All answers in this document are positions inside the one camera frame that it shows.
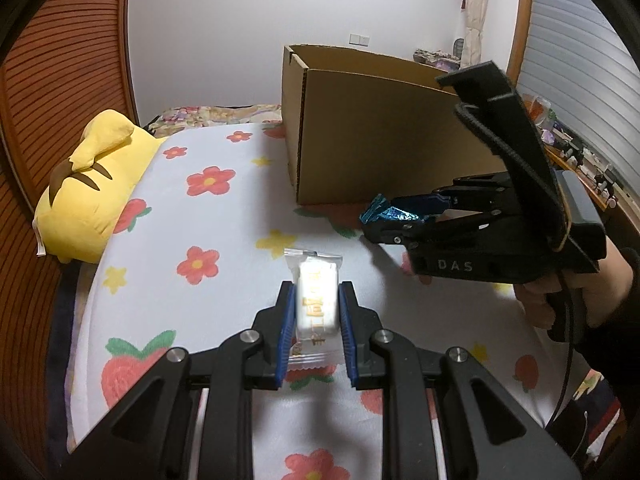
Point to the yellow plush toy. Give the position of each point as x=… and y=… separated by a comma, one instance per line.
x=90, y=195

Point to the person's right forearm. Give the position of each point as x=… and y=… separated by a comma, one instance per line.
x=615, y=355

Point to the white floral bed sheet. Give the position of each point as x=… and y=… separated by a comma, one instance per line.
x=240, y=280

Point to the brown cardboard box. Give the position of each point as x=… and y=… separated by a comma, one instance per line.
x=360, y=135

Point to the wooden cabinet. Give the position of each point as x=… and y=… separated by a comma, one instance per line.
x=622, y=215

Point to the light patterned curtain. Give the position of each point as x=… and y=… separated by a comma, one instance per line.
x=480, y=10

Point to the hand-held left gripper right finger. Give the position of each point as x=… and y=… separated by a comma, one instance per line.
x=347, y=330

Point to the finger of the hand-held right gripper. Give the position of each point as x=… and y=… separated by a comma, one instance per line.
x=440, y=205
x=395, y=234

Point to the grey window blind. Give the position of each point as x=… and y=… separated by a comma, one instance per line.
x=575, y=35

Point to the floral quilt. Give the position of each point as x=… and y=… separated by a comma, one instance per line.
x=200, y=115

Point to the white clear-wrapped snack packet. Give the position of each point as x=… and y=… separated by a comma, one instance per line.
x=315, y=300

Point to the white wall socket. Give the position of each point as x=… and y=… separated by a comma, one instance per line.
x=359, y=39

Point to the person's right hand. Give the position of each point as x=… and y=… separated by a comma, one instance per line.
x=605, y=290

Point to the teal foil snack packet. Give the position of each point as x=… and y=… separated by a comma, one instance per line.
x=395, y=215

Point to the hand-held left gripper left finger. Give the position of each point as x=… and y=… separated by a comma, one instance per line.
x=285, y=330

